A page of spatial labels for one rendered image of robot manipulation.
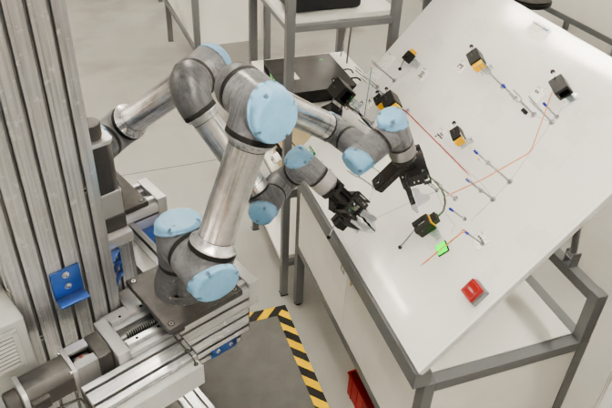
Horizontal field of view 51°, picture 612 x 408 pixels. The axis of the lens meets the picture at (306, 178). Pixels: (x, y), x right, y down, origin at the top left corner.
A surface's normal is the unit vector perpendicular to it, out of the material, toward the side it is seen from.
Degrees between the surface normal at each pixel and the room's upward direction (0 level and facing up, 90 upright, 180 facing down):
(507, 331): 0
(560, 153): 49
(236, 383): 0
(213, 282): 97
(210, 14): 90
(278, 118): 83
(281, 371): 0
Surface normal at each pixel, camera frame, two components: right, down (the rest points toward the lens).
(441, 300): -0.69, -0.42
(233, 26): 0.36, 0.54
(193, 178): 0.04, -0.82
